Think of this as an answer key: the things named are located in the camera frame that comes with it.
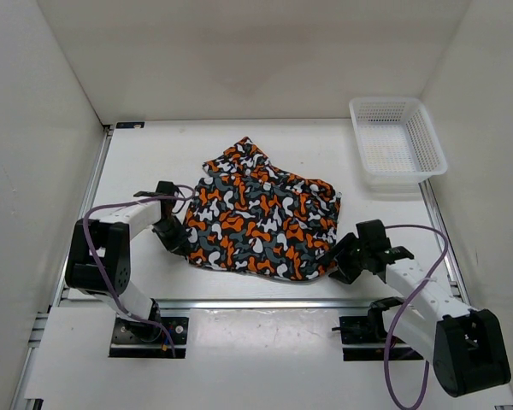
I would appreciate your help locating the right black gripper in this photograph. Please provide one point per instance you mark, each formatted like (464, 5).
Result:
(344, 273)

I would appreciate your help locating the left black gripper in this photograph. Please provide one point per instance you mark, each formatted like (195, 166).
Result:
(174, 244)

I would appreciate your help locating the orange camouflage shorts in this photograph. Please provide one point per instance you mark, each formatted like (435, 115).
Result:
(249, 216)

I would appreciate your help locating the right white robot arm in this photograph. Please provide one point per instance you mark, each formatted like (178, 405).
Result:
(462, 345)

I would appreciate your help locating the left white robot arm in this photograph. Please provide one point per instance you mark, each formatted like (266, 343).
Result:
(99, 258)

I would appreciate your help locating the white plastic basket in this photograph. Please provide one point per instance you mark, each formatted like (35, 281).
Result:
(396, 141)

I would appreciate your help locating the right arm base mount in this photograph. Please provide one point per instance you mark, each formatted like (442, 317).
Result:
(359, 342)

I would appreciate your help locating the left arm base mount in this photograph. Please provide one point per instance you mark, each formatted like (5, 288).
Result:
(132, 340)

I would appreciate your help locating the aluminium right side rail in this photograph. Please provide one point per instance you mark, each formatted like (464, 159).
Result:
(452, 268)

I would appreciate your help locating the aluminium front rail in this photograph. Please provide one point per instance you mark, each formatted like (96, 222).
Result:
(262, 304)

